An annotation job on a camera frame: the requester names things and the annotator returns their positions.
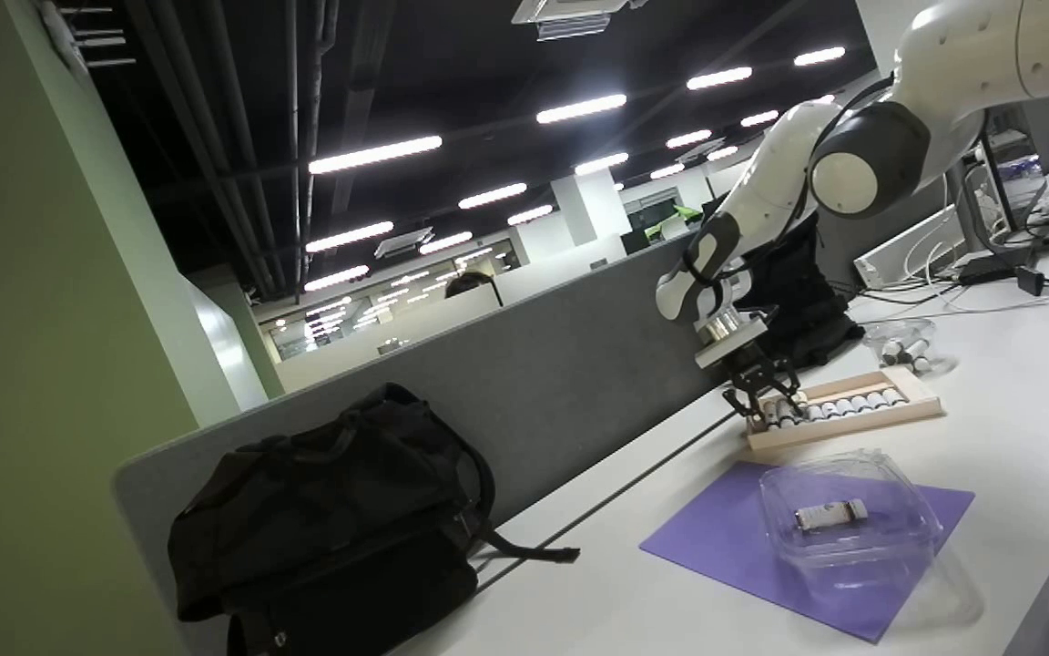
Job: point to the row of white bottles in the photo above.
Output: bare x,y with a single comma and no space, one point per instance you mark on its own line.
834,409

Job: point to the clear plastic clamshell container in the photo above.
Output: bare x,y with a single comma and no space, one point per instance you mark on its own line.
882,575

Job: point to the computer monitor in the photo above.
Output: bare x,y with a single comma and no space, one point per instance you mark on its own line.
1016,147

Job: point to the black backpack far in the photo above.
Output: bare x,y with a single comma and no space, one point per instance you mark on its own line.
805,317

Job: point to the grey desk divider panel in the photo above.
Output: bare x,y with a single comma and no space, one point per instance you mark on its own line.
542,388

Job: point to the white power strip box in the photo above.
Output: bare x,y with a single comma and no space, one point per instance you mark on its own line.
912,249

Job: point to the wooden compartment box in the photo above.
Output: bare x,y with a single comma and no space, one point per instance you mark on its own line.
919,404

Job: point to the black backpack near left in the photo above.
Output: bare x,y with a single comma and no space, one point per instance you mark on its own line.
341,541

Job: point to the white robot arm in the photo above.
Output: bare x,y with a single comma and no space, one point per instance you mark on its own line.
738,274

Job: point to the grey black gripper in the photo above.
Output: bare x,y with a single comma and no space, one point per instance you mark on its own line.
724,337

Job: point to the small white bottle in container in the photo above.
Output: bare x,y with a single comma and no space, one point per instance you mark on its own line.
832,517

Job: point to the purple paper mat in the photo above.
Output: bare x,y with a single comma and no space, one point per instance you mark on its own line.
724,536

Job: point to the black backpack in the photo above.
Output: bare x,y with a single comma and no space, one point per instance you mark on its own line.
341,541
805,317

